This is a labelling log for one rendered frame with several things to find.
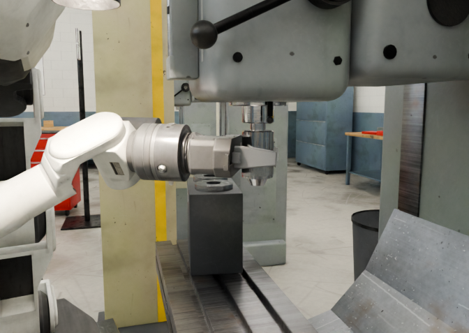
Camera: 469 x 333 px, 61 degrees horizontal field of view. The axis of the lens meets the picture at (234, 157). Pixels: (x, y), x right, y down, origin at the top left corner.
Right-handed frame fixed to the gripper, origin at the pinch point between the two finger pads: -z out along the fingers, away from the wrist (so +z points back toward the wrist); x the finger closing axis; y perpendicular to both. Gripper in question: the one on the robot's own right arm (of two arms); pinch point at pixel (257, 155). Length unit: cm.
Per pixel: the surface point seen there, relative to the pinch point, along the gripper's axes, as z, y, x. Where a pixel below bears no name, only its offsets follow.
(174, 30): 10.5, -16.9, -7.0
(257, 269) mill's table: 2.6, 30.5, 30.7
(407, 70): -19.4, -12.1, -3.8
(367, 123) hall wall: -127, 20, 719
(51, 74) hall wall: 530, -70, 746
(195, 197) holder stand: 16.0, 12.8, 24.5
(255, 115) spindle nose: 0.2, -6.0, -2.4
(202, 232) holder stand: 14.5, 20.7, 24.9
